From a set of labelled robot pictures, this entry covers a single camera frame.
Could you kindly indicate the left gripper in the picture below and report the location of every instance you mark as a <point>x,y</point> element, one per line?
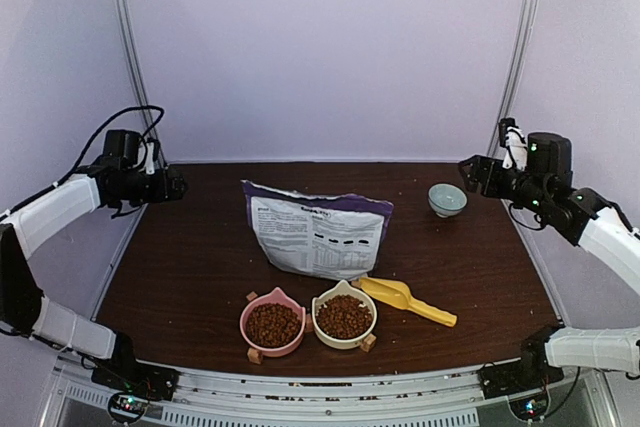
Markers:
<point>163,193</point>

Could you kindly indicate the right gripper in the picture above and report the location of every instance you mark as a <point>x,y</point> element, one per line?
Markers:
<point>479,165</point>

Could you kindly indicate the yellow plastic scoop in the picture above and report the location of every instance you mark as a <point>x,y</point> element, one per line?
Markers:
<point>398,295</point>

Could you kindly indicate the purple pet food bag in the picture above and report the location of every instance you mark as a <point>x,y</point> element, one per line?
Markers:
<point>330,237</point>

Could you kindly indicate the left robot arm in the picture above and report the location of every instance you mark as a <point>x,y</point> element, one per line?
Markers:
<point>125,172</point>

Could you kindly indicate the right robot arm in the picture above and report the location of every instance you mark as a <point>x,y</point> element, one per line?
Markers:
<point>536,175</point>

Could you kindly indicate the light blue ceramic bowl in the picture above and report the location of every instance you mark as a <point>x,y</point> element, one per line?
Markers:
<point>446,200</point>

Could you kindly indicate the pink cat-shaped bowl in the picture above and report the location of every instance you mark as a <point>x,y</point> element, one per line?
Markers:
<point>278,296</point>

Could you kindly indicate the brown kibble in pink bowl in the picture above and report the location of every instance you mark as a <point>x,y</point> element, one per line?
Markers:
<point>272,325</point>

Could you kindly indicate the wooden bowl stand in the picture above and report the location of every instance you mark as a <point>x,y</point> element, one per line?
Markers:
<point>256,357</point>

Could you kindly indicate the cream cat-shaped bowl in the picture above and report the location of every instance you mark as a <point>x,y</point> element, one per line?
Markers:
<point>366,341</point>

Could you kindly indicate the brown kibble in cream bowl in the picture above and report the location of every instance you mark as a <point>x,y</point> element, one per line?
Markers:
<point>344,317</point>

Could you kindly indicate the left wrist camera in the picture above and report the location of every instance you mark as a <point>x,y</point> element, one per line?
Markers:
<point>148,153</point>

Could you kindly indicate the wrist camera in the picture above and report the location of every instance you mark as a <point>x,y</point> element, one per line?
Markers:
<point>513,141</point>
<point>148,153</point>

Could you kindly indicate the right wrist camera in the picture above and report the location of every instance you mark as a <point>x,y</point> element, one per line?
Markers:
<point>513,141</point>

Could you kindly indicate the right aluminium frame post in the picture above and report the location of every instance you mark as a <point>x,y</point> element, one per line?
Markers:
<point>526,19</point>

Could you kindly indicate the aluminium frame post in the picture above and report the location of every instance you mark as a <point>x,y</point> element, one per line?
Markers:
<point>526,19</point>
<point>131,55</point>

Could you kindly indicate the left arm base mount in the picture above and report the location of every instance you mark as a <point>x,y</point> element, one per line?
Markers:
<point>122,371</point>

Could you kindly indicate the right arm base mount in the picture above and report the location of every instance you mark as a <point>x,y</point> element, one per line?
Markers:
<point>530,371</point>

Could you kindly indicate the front aluminium rail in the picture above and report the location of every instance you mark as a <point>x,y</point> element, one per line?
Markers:
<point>451,397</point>

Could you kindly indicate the left aluminium frame post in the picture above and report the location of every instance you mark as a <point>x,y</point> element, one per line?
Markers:
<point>131,55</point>

